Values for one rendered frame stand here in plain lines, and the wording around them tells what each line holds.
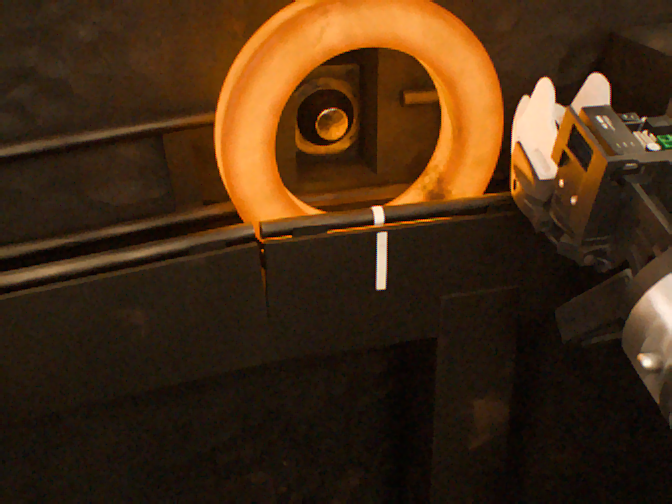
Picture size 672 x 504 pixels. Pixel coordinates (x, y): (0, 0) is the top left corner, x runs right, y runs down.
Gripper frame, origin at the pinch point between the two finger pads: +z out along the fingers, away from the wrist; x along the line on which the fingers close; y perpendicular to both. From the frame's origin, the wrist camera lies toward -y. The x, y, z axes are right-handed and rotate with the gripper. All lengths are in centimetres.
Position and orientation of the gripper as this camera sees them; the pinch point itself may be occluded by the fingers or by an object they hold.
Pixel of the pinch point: (533, 118)
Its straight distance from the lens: 68.5
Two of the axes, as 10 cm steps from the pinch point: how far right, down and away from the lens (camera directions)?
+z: -2.6, -6.8, 6.9
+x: -9.6, 1.2, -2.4
